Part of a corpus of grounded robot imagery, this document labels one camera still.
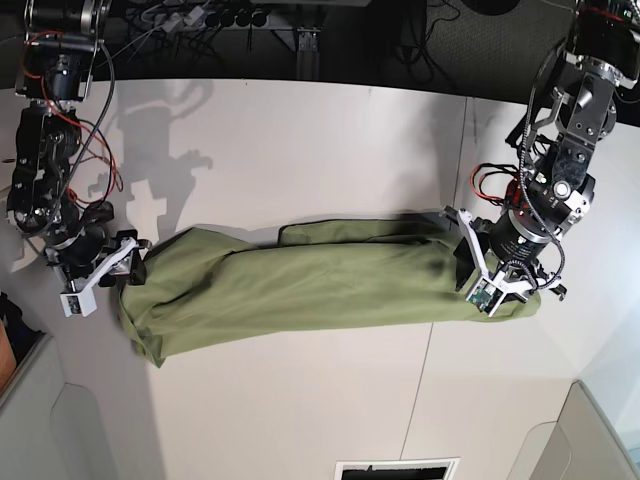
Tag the aluminium table frame post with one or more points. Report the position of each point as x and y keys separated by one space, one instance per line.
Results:
x=304 y=42

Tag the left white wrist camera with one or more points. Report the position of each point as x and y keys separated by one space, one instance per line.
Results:
x=485 y=296

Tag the white vent box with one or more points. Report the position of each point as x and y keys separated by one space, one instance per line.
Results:
x=443 y=468

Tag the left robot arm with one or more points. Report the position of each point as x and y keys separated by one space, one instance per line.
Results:
x=571 y=108

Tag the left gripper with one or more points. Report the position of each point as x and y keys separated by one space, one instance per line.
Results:
x=505 y=252

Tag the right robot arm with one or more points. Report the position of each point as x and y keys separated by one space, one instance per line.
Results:
x=64 y=168

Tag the olive green t-shirt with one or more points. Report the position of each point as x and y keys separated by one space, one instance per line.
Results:
x=205 y=287

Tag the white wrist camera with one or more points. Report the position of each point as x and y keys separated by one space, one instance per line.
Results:
x=81 y=303
x=485 y=296

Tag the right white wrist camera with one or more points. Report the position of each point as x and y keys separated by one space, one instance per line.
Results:
x=81 y=303

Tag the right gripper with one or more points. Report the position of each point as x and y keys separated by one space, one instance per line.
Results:
x=78 y=258

